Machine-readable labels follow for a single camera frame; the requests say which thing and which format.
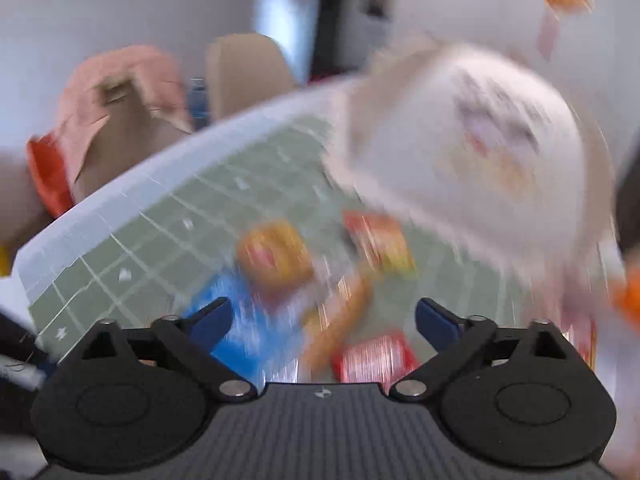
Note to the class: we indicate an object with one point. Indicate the orange cloth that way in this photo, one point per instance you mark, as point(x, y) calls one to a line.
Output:
point(50, 175)

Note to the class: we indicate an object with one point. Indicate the red yellow snack packet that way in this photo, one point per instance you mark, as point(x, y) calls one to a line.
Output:
point(380, 242)

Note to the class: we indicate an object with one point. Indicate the orange plastic object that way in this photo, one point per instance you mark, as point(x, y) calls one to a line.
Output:
point(627, 300)

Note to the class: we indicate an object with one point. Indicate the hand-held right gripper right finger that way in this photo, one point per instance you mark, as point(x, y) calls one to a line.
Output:
point(435, 324)

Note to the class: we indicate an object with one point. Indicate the wall poster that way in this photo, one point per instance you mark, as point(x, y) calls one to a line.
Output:
point(375, 2)

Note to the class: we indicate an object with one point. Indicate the brown chair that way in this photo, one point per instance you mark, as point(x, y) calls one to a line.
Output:
point(125, 145)

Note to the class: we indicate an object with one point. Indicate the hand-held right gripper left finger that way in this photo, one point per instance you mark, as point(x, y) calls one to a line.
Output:
point(212, 321)

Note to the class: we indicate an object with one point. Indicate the blue snack packet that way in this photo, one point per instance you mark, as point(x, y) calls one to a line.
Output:
point(260, 325)

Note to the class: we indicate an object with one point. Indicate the pink box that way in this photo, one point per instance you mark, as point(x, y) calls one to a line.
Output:
point(580, 290)

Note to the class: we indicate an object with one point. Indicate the white cloth with print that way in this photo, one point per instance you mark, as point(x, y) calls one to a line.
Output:
point(450, 160)

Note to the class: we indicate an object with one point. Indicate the round yellow snack packet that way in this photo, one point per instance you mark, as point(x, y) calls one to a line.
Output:
point(275, 255)

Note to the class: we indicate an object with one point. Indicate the long orange snack packet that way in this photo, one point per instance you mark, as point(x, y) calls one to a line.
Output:
point(340, 315)

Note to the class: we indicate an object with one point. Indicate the green grid table mat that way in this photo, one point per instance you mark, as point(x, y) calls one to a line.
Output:
point(165, 240)

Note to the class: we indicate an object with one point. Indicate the blue bottle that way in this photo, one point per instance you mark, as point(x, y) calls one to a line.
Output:
point(198, 105)

